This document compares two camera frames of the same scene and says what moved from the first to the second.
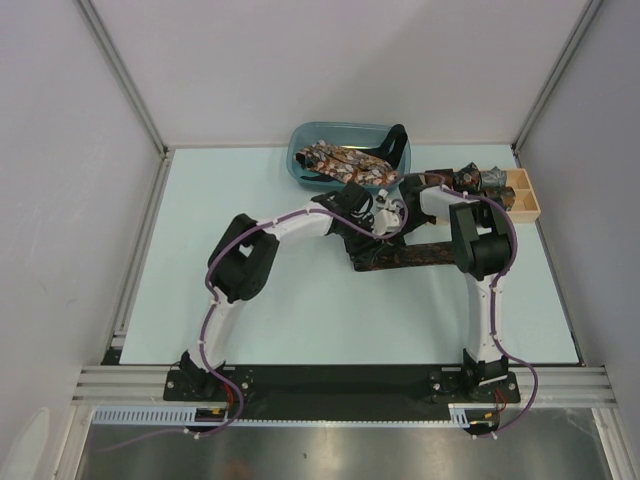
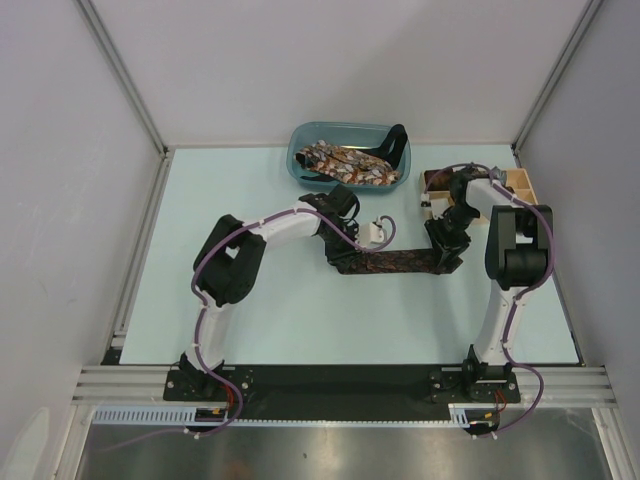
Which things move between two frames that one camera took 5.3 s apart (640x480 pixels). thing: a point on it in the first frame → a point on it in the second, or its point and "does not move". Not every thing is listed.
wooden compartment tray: (525, 206) does not move
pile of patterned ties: (346, 165) does not move
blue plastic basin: (359, 135) does not move
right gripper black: (398, 240) → (443, 242)
